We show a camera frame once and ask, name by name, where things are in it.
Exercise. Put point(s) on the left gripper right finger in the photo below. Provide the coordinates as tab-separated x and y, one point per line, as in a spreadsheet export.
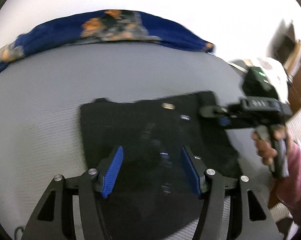
231	208

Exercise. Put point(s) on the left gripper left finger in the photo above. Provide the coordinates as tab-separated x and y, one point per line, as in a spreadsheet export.
52	217

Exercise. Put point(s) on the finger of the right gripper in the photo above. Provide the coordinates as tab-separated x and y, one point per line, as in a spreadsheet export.
213	112

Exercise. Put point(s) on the black pants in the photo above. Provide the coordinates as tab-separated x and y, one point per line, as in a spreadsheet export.
152	198

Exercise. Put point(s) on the pink sleeve right forearm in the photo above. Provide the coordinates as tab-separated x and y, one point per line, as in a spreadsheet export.
288	190

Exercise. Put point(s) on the right hand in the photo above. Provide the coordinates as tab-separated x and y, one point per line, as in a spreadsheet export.
265	150

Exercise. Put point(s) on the brown wooden furniture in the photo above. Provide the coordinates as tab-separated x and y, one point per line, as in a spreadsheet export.
288	53

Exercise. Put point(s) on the grey mesh mattress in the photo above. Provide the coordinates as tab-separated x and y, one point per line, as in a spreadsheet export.
40	99

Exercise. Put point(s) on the blue floral blanket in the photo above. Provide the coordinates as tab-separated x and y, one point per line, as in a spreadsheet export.
101	27

